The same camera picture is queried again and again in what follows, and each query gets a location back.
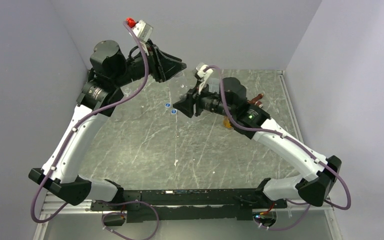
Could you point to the clear plastic bottle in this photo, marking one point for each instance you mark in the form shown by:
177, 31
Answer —
182, 83

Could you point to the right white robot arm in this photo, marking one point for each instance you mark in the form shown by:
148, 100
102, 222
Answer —
317, 173

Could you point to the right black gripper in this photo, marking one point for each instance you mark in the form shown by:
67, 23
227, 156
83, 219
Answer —
186, 106

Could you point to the brown pipe fitting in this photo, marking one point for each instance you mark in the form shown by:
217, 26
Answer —
256, 101

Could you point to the clear plastic screw box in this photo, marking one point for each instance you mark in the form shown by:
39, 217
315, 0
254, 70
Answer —
214, 85

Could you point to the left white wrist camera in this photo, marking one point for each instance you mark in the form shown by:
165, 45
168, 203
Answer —
142, 31

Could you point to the orange juice bottle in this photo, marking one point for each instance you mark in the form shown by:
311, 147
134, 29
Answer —
226, 123

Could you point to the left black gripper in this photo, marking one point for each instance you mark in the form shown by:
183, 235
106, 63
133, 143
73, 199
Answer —
163, 66

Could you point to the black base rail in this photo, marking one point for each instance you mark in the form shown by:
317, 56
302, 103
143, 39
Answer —
190, 204

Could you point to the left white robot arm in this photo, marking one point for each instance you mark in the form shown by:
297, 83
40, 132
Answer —
110, 71

